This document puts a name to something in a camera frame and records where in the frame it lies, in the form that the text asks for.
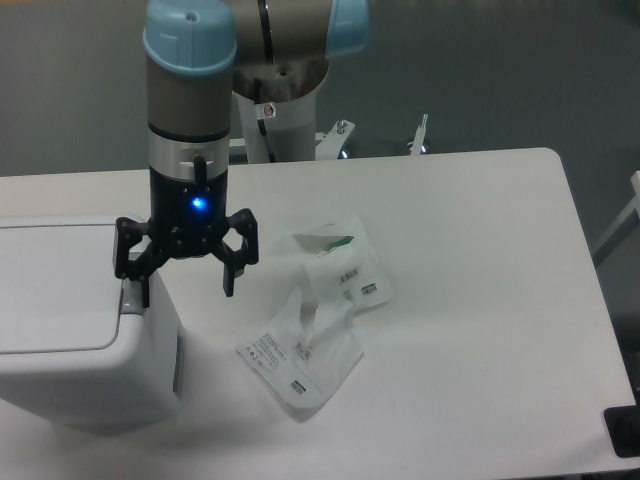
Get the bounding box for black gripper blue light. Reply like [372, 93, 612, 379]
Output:
[113, 169, 259, 308]

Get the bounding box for white push-lid trash can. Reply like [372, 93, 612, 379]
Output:
[1, 215, 185, 430]

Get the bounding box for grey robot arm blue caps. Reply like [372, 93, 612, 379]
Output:
[113, 1, 370, 306]

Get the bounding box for upper torn white plastic package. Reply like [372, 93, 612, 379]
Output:
[293, 214, 394, 312]

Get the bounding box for lower white plastic package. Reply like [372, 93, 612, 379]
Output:
[235, 287, 364, 412]

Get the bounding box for white levelling foot with bolt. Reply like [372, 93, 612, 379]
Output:
[407, 113, 430, 156]

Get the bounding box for black clamp at table corner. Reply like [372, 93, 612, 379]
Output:
[604, 405, 639, 458]

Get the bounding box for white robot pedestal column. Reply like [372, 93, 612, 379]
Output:
[233, 58, 330, 164]

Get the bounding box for black cable on pedestal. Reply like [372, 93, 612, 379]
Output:
[252, 77, 277, 164]

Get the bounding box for white pedestal base frame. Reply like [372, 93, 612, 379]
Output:
[230, 119, 356, 163]

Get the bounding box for white frame at right edge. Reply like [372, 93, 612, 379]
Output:
[591, 171, 639, 268]

